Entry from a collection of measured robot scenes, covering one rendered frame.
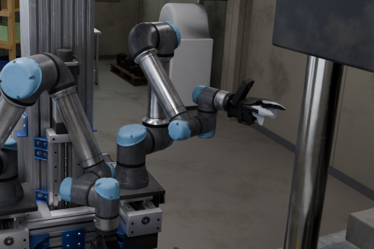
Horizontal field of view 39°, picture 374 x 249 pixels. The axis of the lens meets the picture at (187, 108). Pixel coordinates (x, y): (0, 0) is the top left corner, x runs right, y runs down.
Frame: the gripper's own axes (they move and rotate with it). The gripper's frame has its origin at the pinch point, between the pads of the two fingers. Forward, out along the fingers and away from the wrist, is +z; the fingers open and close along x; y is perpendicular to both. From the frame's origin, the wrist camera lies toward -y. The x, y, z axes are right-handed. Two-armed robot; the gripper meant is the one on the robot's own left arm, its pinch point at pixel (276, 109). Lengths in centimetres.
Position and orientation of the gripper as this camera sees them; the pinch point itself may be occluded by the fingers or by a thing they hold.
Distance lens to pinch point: 182.5
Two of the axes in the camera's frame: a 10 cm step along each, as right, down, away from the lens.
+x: -6.5, 3.0, -7.0
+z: 7.6, 2.3, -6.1
